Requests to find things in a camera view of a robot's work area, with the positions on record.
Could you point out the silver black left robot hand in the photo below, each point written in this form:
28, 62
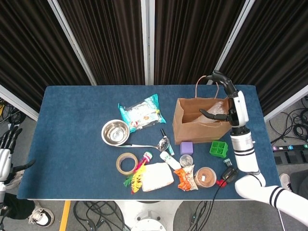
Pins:
5, 163

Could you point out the stainless steel ladle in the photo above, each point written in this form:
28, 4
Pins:
163, 144

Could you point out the white green tube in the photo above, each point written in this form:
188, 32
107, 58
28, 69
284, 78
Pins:
168, 160

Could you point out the white black sneaker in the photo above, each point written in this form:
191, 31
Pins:
42, 216

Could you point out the brown paper bag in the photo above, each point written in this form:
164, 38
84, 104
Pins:
192, 134

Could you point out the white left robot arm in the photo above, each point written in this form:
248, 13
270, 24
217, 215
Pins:
2, 197

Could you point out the yellow floor tape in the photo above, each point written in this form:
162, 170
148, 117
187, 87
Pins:
65, 216

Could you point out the small teal grey box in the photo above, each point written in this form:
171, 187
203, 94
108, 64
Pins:
227, 162

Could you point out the purple foam cube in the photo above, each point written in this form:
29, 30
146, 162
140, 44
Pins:
187, 148

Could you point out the dark pleated curtain panel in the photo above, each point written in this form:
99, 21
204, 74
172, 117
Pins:
29, 48
187, 36
276, 48
108, 43

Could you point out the white partition frame post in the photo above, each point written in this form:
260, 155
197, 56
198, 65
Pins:
16, 101
147, 43
286, 103
231, 43
72, 43

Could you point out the black handheld device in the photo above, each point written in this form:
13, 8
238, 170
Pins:
229, 173

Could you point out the blue table cloth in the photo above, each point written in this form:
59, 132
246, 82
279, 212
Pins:
72, 120

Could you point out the colourful feather shuttlecock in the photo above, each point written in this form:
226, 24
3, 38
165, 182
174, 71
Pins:
137, 180

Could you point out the clear packing tape roll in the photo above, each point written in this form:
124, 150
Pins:
119, 166

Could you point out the dark trouser leg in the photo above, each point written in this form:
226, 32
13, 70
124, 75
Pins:
300, 180

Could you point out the clear tub of rubber bands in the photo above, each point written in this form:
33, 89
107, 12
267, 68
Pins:
205, 177

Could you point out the green plastic grid tray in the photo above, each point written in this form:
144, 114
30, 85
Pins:
218, 149

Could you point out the clear plastic bag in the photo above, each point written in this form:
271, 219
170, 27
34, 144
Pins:
217, 108

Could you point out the stainless steel bowl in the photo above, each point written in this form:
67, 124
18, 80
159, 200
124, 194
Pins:
115, 133

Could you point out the clear round pin box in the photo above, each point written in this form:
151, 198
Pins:
186, 160

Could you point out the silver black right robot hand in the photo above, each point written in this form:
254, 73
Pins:
240, 110

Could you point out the white table frame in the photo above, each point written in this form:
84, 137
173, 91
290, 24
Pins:
96, 199

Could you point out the white Face tissue pack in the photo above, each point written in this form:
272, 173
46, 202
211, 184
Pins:
157, 176

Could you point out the orange snack packet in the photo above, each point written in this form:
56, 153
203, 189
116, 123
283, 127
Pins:
184, 180

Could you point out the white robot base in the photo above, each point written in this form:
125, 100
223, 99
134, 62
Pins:
149, 216

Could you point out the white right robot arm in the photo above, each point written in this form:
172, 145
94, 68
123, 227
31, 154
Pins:
245, 156

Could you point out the green marker with black cap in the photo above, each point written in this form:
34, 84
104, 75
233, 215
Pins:
171, 150

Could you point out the teal clear snack packet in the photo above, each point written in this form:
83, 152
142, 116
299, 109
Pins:
142, 113

